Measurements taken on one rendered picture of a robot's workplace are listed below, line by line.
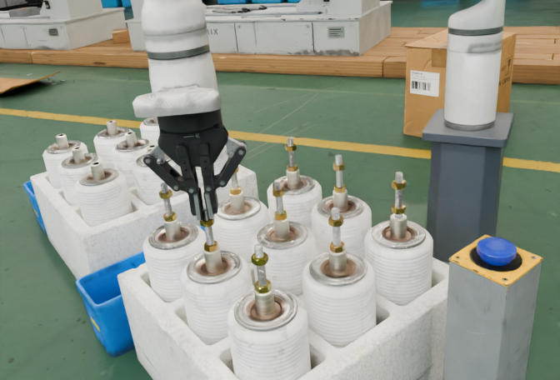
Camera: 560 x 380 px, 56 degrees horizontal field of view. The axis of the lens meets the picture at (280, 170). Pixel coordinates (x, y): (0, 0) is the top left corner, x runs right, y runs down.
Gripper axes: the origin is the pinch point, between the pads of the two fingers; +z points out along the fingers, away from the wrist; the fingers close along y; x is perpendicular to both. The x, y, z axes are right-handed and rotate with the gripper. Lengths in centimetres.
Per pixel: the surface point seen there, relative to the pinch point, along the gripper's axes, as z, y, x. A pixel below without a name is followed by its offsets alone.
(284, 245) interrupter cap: 9.6, -9.6, -3.8
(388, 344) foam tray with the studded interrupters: 18.3, -21.8, 8.2
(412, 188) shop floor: 35, -45, -67
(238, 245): 13.9, -2.3, -11.7
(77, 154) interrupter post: 8, 32, -43
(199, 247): 10.7, 3.0, -6.9
